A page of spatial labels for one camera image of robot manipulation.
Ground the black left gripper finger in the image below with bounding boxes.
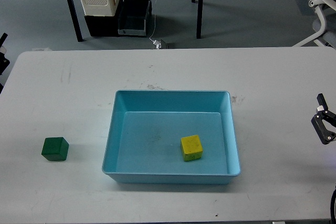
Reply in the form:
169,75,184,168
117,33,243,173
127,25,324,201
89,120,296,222
0,33,10,74

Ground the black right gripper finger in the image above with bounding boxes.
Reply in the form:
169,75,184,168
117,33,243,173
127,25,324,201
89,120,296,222
311,93,335,145

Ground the green wooden cube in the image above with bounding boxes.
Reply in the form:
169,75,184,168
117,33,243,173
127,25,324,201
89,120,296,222
41,137,69,161

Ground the yellow wooden cube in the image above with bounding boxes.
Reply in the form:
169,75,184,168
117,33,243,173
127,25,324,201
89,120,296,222
180,135,203,162

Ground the black plastic crate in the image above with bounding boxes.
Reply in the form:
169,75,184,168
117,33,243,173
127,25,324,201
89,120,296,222
85,0,123,37

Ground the black table leg left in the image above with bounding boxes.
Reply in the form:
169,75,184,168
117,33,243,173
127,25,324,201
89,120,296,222
67,0,84,42

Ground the white grey office chair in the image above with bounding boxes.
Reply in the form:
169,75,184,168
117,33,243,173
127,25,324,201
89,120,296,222
295,0,335,48

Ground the light blue plastic tray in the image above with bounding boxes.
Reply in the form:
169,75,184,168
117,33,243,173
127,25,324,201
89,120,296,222
101,89,241,185

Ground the dark grey open bin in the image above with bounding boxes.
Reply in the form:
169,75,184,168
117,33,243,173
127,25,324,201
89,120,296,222
118,0,152,37

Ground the white power adapter plug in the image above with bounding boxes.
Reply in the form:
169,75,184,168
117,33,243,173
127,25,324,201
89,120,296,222
152,40,169,49

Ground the white hanging cable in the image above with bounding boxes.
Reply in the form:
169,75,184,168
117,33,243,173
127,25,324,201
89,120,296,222
149,0,159,41

